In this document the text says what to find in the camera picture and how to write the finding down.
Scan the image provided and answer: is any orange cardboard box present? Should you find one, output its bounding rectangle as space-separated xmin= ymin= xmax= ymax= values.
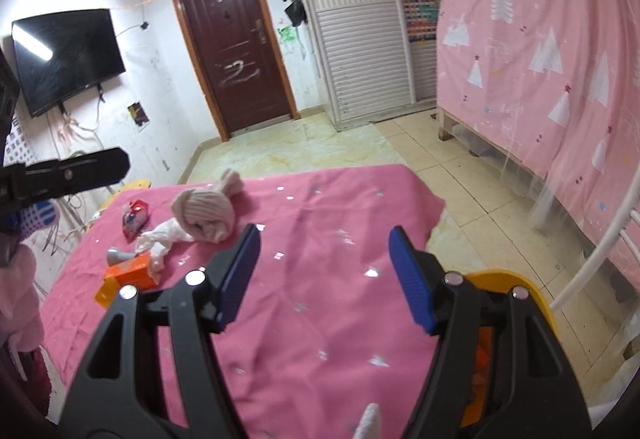
xmin=104 ymin=251 xmax=160 ymax=289

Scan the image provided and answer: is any white gloved hand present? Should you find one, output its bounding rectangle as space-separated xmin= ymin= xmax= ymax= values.
xmin=352 ymin=403 xmax=382 ymax=439

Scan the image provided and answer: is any beige knit hat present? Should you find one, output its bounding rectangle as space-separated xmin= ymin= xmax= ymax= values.
xmin=171 ymin=169 xmax=244 ymax=244

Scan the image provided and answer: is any yellow plastic bin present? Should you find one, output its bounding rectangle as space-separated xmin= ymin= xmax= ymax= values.
xmin=456 ymin=269 xmax=561 ymax=429

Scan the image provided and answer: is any red snack wrapper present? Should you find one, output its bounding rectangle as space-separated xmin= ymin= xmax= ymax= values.
xmin=122 ymin=199 xmax=149 ymax=243

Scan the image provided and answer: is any pink star bed sheet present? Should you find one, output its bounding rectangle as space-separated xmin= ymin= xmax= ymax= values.
xmin=39 ymin=164 xmax=446 ymax=439

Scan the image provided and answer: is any white louvered wardrobe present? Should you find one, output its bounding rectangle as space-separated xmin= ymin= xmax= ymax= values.
xmin=304 ymin=0 xmax=440 ymax=130

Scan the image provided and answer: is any dark brown door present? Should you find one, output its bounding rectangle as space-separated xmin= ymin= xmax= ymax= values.
xmin=172 ymin=0 xmax=299 ymax=141

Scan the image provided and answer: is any pink tree pattern curtain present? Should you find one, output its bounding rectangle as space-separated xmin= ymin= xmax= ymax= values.
xmin=437 ymin=0 xmax=640 ymax=280

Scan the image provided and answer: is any wall mounted black television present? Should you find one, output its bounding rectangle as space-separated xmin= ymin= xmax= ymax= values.
xmin=11 ymin=9 xmax=125 ymax=118

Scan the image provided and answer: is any colourful wall chart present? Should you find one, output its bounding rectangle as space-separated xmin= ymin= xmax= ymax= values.
xmin=401 ymin=0 xmax=439 ymax=43

